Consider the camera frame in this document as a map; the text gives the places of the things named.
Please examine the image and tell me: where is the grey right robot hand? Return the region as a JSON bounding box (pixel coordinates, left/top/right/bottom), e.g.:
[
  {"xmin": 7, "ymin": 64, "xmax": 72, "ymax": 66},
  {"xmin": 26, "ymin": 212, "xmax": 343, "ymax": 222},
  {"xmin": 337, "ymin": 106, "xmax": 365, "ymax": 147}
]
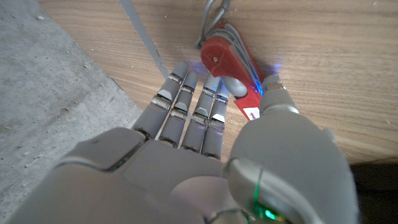
[{"xmin": 6, "ymin": 60, "xmax": 361, "ymax": 224}]

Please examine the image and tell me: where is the red Swiss knife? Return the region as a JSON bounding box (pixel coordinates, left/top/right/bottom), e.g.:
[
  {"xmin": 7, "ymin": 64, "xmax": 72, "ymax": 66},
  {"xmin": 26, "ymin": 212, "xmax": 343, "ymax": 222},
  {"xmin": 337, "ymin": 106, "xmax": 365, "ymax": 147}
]
[{"xmin": 195, "ymin": 0, "xmax": 265, "ymax": 121}]

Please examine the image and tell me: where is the grey tape strip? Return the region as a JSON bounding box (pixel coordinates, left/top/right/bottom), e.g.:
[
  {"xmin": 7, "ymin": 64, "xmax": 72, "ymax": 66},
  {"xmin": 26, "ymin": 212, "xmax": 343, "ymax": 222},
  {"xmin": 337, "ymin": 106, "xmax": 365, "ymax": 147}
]
[{"xmin": 118, "ymin": 0, "xmax": 170, "ymax": 80}]

